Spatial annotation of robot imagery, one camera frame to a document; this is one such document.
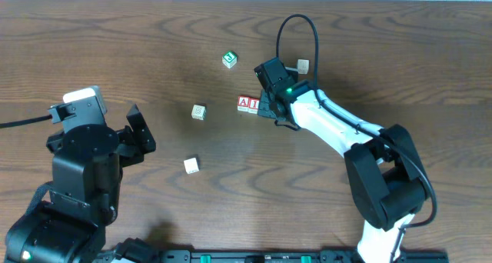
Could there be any plain wooden block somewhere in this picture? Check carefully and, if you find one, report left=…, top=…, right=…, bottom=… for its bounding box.
left=296, top=59, right=310, bottom=75
left=191, top=105, right=206, bottom=121
left=184, top=158, right=199, bottom=175

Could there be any green letter J block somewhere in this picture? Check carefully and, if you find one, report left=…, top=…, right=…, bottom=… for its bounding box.
left=222, top=51, right=238, bottom=68

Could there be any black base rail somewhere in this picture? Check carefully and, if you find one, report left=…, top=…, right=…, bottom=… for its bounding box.
left=93, top=249, right=450, bottom=263

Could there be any plain wooden block centre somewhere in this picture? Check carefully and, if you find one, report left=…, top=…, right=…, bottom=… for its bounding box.
left=191, top=105, right=206, bottom=121

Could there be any red letter A block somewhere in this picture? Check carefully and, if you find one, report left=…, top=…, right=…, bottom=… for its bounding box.
left=237, top=95, right=250, bottom=112

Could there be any plain wooden block lower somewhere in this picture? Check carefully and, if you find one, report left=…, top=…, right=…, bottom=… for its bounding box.
left=184, top=158, right=199, bottom=175

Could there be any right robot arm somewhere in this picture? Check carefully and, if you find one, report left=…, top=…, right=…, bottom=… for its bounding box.
left=254, top=58, right=436, bottom=262

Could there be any red letter I block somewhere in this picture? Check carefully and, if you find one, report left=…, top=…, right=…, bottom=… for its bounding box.
left=248, top=98, right=260, bottom=114

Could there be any plain wooden block top right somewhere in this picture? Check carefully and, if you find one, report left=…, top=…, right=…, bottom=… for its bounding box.
left=296, top=59, right=310, bottom=75

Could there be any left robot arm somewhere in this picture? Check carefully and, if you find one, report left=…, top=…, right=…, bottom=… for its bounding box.
left=5, top=102, right=156, bottom=262

